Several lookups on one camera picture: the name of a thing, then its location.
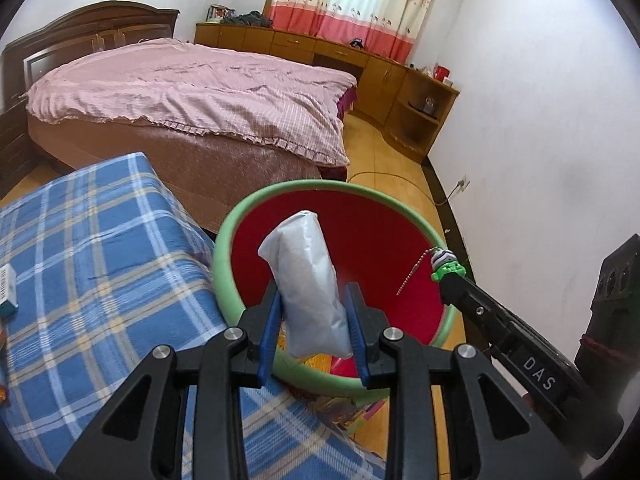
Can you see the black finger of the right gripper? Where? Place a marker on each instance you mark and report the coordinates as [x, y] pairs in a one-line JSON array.
[[452, 289]]

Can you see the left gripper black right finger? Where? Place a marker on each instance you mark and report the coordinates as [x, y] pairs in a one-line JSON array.
[[491, 432]]

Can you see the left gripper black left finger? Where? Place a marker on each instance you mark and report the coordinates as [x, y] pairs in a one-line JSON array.
[[138, 434]]

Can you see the green monster keychain figure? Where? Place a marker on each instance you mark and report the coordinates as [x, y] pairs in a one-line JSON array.
[[442, 260]]

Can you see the white plastic bag roll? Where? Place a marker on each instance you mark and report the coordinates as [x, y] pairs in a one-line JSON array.
[[314, 316]]

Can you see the green red trash bin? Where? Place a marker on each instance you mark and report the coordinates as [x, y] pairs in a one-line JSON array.
[[372, 240]]

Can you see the blue plaid blanket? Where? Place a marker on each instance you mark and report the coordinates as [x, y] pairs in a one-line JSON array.
[[108, 266]]

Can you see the long wooden cabinet desk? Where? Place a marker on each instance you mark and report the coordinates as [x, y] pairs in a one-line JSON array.
[[408, 106]]

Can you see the white teal small box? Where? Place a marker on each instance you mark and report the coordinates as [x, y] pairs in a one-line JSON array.
[[8, 291]]

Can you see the dark wooden nightstand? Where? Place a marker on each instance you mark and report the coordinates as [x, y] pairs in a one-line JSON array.
[[18, 156]]

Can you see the pink bed quilt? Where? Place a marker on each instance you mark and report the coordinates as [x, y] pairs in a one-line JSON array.
[[256, 98]]

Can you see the pink floral curtain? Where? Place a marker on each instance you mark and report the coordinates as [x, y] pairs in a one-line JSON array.
[[386, 28]]

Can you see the dark clothes pile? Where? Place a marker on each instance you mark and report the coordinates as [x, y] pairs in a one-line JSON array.
[[254, 18]]

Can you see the dark wooden headboard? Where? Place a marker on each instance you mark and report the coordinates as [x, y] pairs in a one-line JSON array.
[[97, 27]]

